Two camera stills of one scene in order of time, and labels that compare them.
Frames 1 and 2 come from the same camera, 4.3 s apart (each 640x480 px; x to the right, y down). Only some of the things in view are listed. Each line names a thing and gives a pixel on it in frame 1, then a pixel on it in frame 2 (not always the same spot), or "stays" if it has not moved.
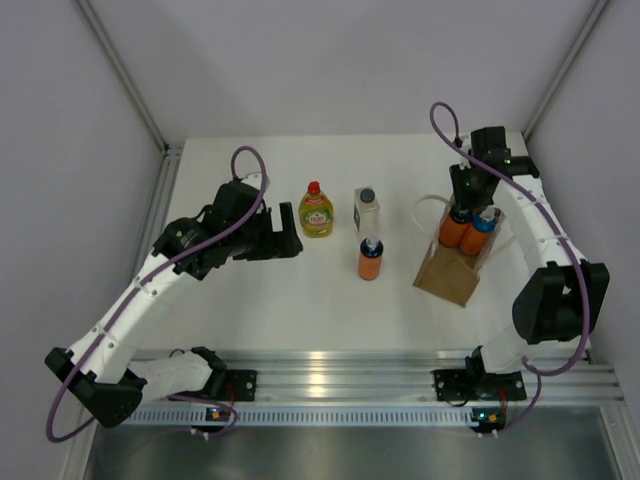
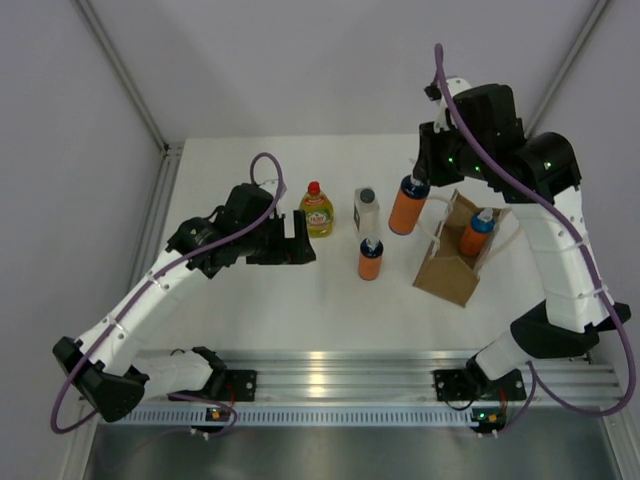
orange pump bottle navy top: [453, 226] → [407, 206]
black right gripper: [457, 175] → [429, 140]
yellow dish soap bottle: [316, 213] stays
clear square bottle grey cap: [366, 212] stays
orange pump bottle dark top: [371, 250] stays
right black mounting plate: [451, 384] stays
